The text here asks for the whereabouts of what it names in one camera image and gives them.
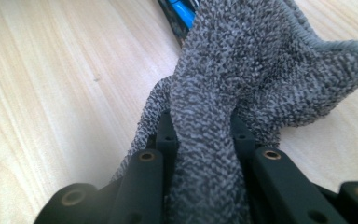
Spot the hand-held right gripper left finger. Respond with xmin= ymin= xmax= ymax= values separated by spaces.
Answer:
xmin=150 ymin=108 xmax=179 ymax=194

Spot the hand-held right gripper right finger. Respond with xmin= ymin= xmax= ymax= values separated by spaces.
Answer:
xmin=230 ymin=107 xmax=258 ymax=170

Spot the grey fluffy cloth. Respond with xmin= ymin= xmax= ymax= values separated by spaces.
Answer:
xmin=109 ymin=0 xmax=358 ymax=224

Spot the blue and black toy car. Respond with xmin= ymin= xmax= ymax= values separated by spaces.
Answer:
xmin=158 ymin=0 xmax=200 ymax=49

